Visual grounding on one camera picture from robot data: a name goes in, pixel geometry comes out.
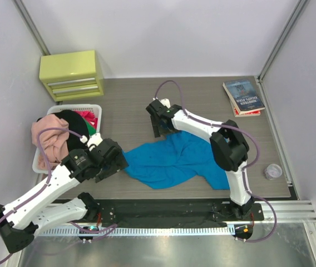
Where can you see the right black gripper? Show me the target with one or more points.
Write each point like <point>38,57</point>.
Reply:
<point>158,121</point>

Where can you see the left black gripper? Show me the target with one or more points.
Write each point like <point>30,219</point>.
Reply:
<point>113,160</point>

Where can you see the blue t shirt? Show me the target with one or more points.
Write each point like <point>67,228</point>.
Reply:
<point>170,162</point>

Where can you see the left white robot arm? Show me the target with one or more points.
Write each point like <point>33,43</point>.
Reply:
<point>22,220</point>

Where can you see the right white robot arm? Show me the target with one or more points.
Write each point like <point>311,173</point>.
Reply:
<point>229,147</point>

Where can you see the black garment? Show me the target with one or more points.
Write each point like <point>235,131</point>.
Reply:
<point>75,123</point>

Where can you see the magenta garment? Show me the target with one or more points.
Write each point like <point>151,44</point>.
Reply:
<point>88,115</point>

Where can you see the white laundry basket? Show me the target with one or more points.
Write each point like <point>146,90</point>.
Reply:
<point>96,109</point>

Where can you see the pink garment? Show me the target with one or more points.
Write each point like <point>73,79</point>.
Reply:
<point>54,142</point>

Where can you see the blue paperback book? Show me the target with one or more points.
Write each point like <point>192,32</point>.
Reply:
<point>243,95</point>

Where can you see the yellow green drawer cabinet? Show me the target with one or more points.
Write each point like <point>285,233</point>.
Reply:
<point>70,76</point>

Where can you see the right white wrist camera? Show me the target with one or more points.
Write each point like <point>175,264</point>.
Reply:
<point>164,101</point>

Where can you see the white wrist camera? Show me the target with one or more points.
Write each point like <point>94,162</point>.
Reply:
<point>164,101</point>
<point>91,141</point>

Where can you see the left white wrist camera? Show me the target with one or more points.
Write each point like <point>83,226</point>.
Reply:
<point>91,141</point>

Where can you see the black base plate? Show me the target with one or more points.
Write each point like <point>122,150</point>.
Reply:
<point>220,209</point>

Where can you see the slotted cable duct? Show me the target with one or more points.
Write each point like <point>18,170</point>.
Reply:
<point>70,230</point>

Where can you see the aluminium frame rail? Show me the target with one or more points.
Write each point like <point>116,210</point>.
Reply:
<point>280,211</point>

